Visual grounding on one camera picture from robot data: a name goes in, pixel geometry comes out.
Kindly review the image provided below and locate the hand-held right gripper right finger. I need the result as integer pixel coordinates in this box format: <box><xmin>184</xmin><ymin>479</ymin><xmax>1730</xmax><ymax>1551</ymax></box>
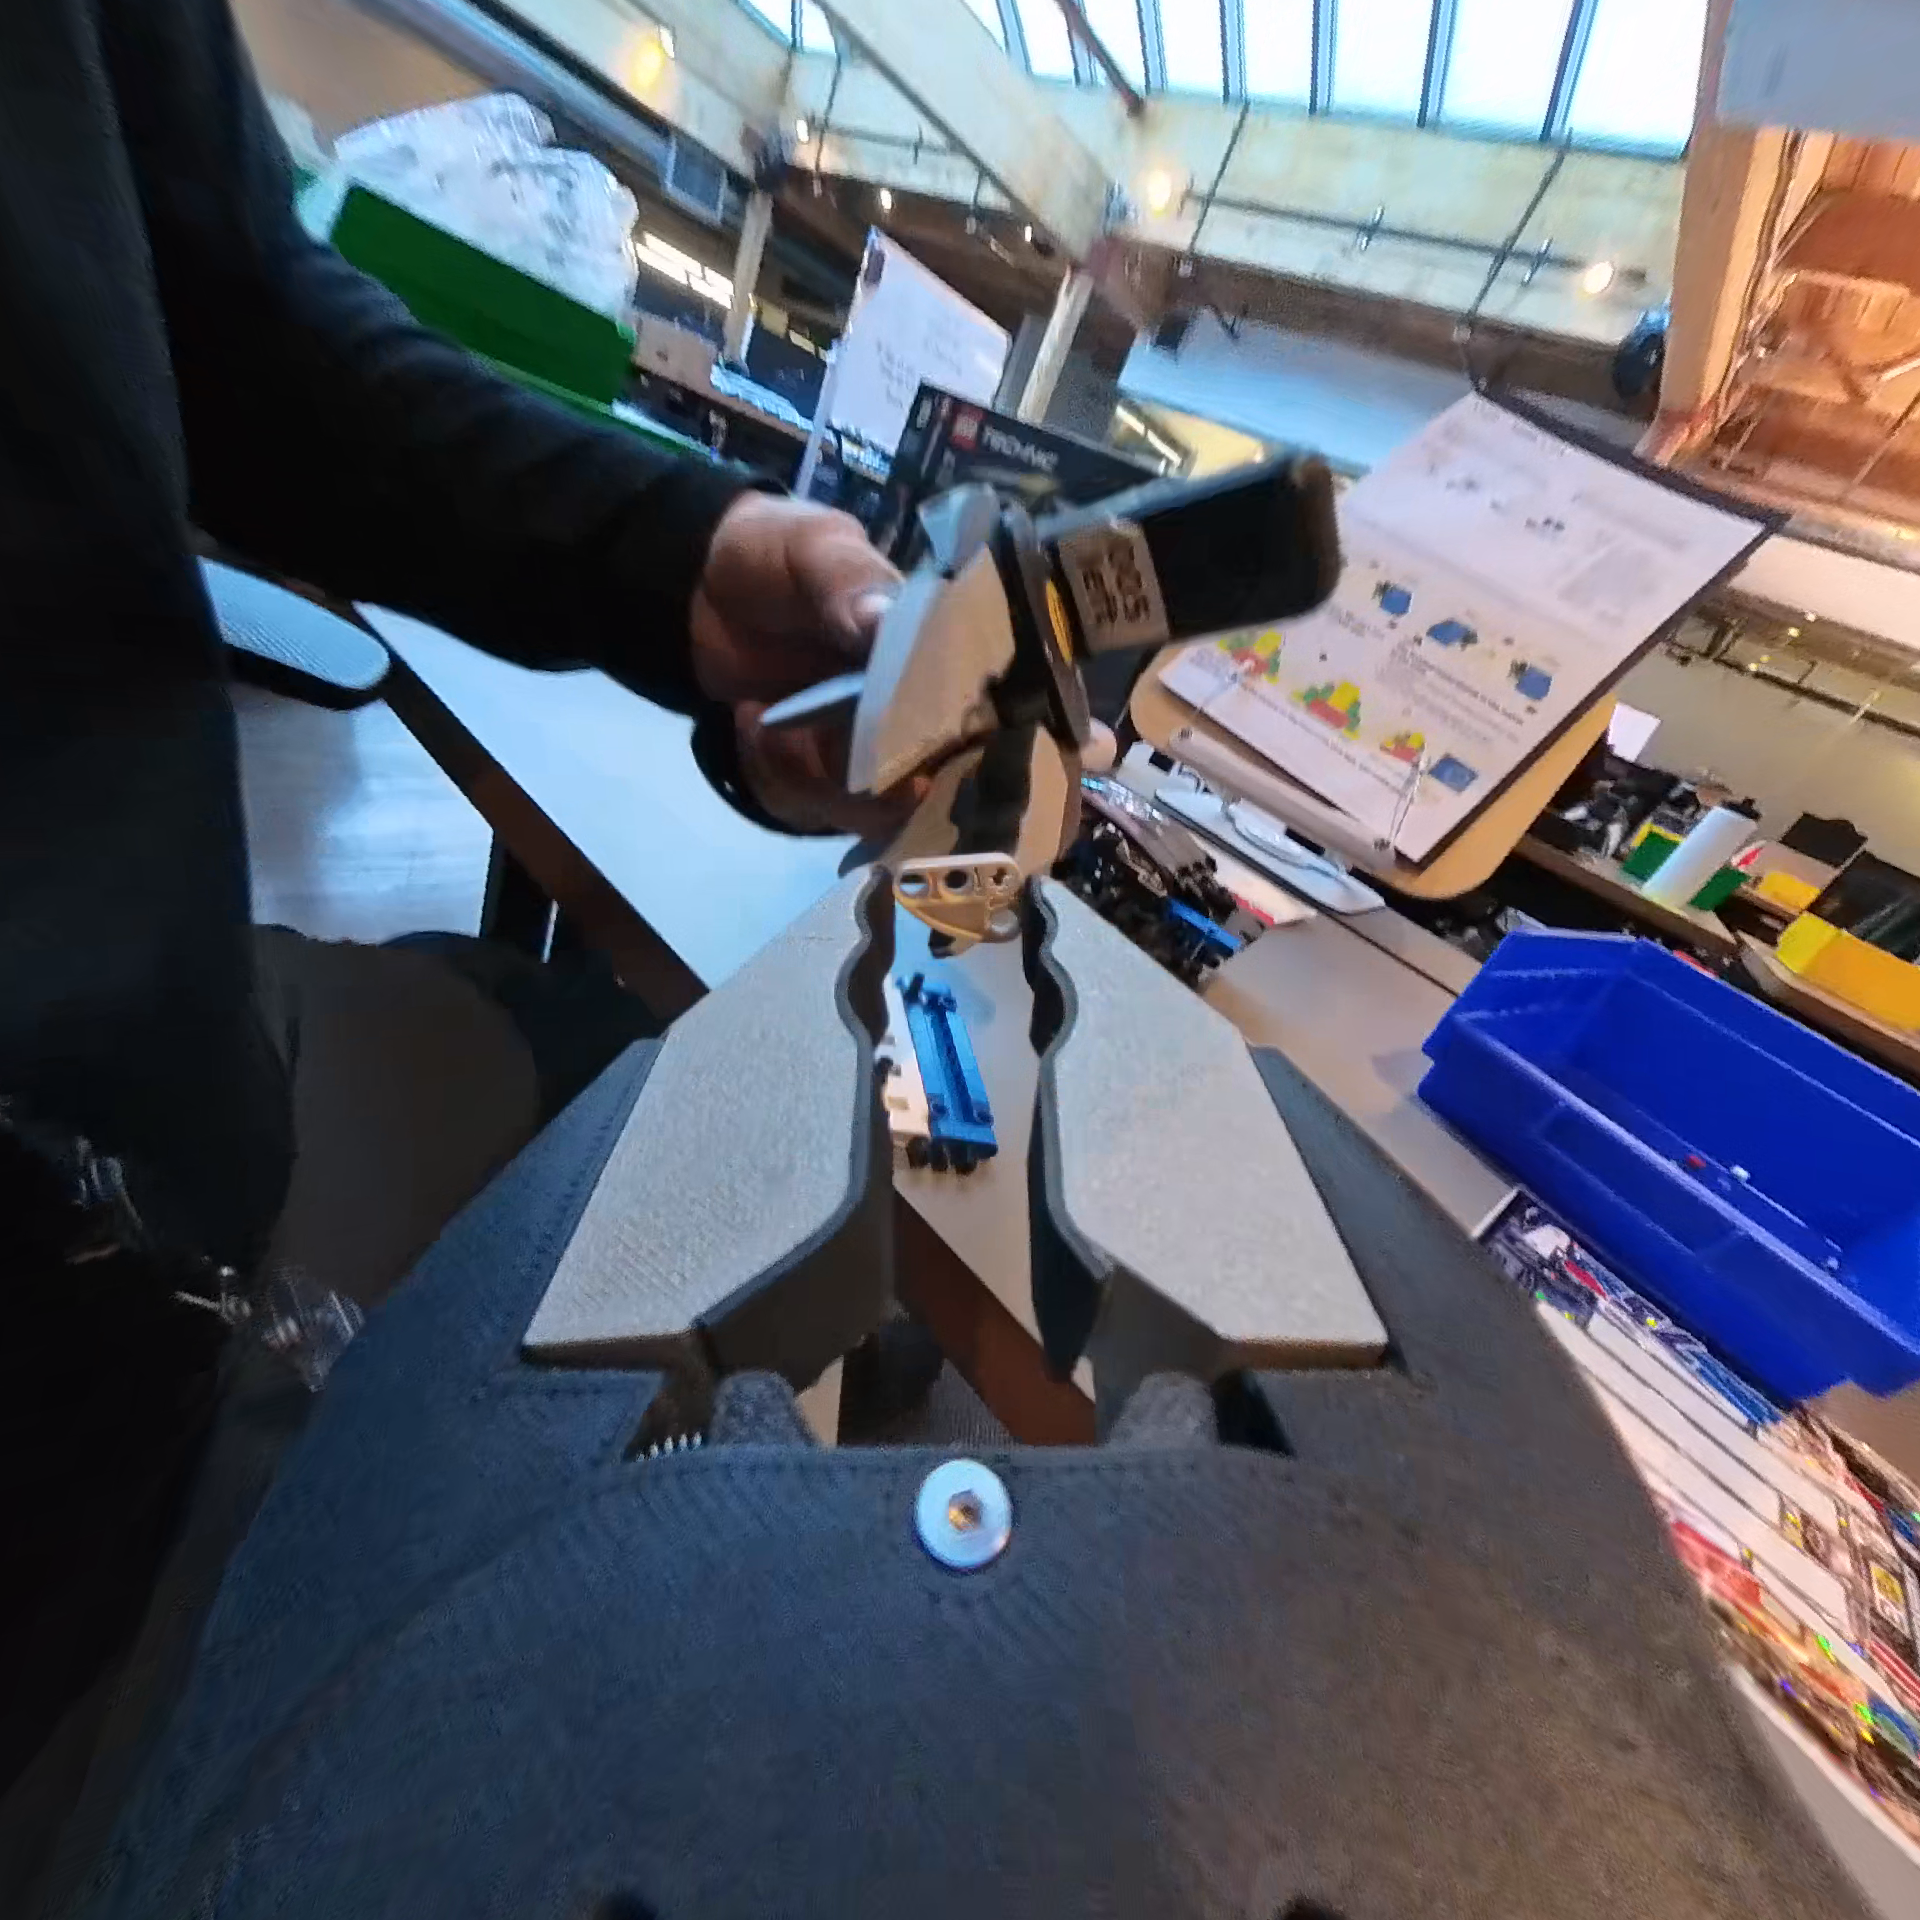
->
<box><xmin>1023</xmin><ymin>878</ymin><xmax>1390</xmax><ymax>1403</ymax></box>

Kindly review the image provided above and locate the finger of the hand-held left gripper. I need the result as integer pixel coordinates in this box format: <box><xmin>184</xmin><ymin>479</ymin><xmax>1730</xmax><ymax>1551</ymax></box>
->
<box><xmin>756</xmin><ymin>539</ymin><xmax>1028</xmax><ymax>798</ymax></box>
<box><xmin>838</xmin><ymin>731</ymin><xmax>1085</xmax><ymax>890</ymax></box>

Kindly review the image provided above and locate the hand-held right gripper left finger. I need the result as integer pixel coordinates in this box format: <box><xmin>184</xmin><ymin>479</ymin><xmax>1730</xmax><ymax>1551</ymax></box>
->
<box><xmin>522</xmin><ymin>866</ymin><xmax>898</xmax><ymax>1398</ymax></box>

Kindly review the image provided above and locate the white toy brick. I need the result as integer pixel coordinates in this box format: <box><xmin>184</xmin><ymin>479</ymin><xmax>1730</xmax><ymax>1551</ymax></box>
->
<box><xmin>893</xmin><ymin>851</ymin><xmax>1028</xmax><ymax>952</ymax></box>

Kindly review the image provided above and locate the blue and white brick panel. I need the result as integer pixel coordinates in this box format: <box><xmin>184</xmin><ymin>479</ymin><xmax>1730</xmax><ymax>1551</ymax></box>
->
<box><xmin>874</xmin><ymin>971</ymin><xmax>1002</xmax><ymax>1175</ymax></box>

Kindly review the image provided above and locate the person's left forearm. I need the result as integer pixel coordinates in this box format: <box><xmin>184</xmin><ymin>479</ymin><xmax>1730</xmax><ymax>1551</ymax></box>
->
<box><xmin>181</xmin><ymin>195</ymin><xmax>782</xmax><ymax>713</ymax></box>

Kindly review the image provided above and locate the grey desk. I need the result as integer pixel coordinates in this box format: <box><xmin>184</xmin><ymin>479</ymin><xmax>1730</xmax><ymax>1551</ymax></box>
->
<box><xmin>359</xmin><ymin>599</ymin><xmax>1920</xmax><ymax>1920</ymax></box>

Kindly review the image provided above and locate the person's left hand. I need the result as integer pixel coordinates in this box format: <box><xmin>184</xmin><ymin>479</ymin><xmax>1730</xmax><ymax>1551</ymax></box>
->
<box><xmin>690</xmin><ymin>491</ymin><xmax>917</xmax><ymax>840</ymax></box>

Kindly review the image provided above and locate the toy brick car chassis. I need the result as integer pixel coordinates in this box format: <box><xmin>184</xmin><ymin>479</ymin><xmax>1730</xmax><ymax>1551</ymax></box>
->
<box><xmin>1055</xmin><ymin>816</ymin><xmax>1250</xmax><ymax>989</ymax></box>

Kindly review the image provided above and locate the toy car set box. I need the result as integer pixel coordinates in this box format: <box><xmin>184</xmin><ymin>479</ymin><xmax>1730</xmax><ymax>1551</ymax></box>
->
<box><xmin>883</xmin><ymin>382</ymin><xmax>1168</xmax><ymax>561</ymax></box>

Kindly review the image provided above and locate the printed instruction sheet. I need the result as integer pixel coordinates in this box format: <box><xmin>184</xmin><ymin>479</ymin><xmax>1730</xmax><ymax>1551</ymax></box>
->
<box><xmin>1162</xmin><ymin>394</ymin><xmax>1768</xmax><ymax>864</ymax></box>

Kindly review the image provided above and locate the whiteboard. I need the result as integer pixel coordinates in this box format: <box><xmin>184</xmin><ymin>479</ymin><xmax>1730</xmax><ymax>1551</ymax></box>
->
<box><xmin>813</xmin><ymin>230</ymin><xmax>1012</xmax><ymax>456</ymax></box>

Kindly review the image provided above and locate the blue plastic bin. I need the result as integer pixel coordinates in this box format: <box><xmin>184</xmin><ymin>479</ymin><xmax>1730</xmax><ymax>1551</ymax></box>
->
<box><xmin>1415</xmin><ymin>928</ymin><xmax>1920</xmax><ymax>1409</ymax></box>

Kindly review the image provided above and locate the white cylinder bottle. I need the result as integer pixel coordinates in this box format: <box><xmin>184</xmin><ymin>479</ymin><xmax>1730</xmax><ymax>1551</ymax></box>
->
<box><xmin>1639</xmin><ymin>801</ymin><xmax>1759</xmax><ymax>912</ymax></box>

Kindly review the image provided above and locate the green plastic bin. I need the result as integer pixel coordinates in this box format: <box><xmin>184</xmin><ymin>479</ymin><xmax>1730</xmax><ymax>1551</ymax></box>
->
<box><xmin>327</xmin><ymin>184</ymin><xmax>639</xmax><ymax>405</ymax></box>

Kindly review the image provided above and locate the holographic sticker sheet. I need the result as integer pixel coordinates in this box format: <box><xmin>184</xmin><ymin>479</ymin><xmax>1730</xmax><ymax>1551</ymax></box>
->
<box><xmin>1474</xmin><ymin>1191</ymin><xmax>1920</xmax><ymax>1809</ymax></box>

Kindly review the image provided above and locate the black office chair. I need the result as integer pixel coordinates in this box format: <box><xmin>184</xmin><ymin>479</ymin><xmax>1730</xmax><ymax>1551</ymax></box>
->
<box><xmin>198</xmin><ymin>561</ymin><xmax>395</xmax><ymax>711</ymax></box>

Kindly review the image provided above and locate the clear plastic bag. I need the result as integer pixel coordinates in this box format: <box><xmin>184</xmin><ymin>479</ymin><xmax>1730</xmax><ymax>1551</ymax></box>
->
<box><xmin>333</xmin><ymin>95</ymin><xmax>643</xmax><ymax>321</ymax></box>

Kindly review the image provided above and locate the yellow plastic bin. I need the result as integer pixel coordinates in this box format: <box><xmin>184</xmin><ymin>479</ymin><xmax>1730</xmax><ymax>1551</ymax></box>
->
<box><xmin>1773</xmin><ymin>903</ymin><xmax>1920</xmax><ymax>1033</ymax></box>

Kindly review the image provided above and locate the person's dark clothing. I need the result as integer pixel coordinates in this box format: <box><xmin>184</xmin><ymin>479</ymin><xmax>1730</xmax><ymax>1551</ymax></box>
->
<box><xmin>0</xmin><ymin>0</ymin><xmax>663</xmax><ymax>1801</ymax></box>

